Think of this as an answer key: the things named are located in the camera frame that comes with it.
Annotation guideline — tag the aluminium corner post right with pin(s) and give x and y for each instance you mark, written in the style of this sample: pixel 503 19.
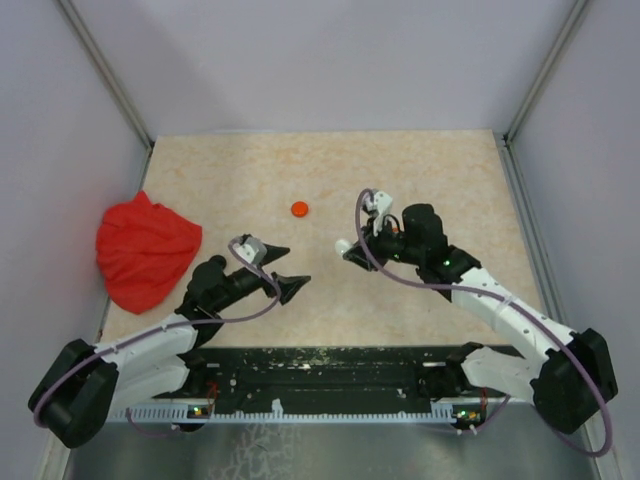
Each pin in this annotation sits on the aluminium corner post right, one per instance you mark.
pixel 569 29

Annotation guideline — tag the white slotted cable duct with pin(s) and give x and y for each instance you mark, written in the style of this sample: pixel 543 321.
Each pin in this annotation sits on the white slotted cable duct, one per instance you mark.
pixel 191 411

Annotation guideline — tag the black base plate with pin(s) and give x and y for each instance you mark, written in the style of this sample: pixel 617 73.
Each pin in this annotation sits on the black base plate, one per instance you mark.
pixel 335 380

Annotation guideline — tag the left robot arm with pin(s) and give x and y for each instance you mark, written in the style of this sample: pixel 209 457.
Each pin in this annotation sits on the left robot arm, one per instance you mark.
pixel 87 383

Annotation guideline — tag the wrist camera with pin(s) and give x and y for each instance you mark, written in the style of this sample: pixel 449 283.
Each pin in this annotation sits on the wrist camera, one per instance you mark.
pixel 377 204
pixel 250 249

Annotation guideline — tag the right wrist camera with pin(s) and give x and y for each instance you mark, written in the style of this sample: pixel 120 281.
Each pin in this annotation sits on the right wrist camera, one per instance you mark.
pixel 377 204

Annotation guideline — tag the red crumpled cloth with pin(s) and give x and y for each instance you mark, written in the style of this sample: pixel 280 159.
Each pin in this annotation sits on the red crumpled cloth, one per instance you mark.
pixel 143 249

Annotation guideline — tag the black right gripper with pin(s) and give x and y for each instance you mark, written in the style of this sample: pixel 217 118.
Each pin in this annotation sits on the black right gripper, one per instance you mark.
pixel 386 225

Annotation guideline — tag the white round charging case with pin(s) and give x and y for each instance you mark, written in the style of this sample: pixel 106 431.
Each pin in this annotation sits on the white round charging case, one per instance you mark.
pixel 342 246

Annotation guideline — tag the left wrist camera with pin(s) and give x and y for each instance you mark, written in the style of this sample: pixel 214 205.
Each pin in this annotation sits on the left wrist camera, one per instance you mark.
pixel 250 249

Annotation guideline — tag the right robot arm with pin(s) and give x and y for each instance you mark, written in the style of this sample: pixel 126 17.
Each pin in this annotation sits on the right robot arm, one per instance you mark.
pixel 466 284

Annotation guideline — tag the aluminium side rail right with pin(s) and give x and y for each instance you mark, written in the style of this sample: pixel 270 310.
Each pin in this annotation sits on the aluminium side rail right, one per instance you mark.
pixel 530 235

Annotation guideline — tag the aluminium corner post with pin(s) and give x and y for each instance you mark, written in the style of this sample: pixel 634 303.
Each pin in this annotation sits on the aluminium corner post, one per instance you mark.
pixel 105 71
pixel 569 29

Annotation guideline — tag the aluminium corner post left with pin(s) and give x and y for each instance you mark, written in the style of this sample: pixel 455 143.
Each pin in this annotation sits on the aluminium corner post left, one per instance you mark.
pixel 105 71

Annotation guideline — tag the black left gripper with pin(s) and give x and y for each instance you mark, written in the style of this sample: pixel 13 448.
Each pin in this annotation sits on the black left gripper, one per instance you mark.
pixel 289 284

